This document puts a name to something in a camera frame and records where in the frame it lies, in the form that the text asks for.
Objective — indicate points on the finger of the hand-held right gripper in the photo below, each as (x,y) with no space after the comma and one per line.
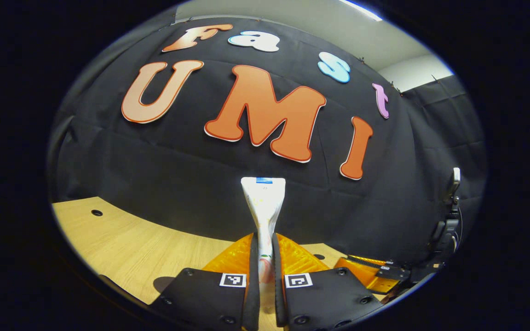
(366,271)

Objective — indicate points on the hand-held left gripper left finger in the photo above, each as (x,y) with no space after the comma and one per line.
(253,276)

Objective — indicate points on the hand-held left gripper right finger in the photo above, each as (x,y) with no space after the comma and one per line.
(278,276)

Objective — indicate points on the white toothpaste tube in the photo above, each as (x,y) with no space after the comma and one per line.
(263,202)

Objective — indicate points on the black backdrop cloth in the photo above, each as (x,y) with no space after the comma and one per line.
(177,184)

